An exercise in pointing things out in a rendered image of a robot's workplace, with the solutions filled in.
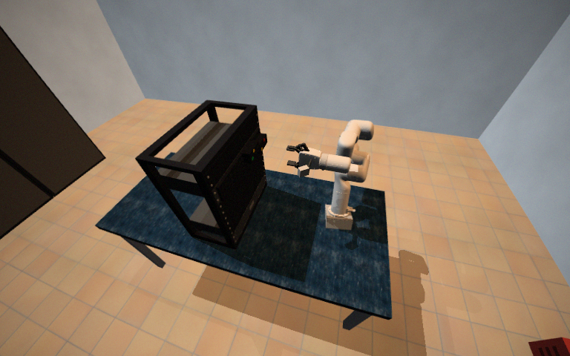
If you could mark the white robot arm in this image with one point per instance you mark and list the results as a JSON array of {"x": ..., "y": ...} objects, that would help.
[{"x": 340, "y": 164}]

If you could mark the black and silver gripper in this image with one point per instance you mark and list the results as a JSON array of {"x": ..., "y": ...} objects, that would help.
[{"x": 305, "y": 154}]

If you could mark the black equipment rack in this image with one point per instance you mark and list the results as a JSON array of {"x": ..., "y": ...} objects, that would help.
[{"x": 226, "y": 168}]

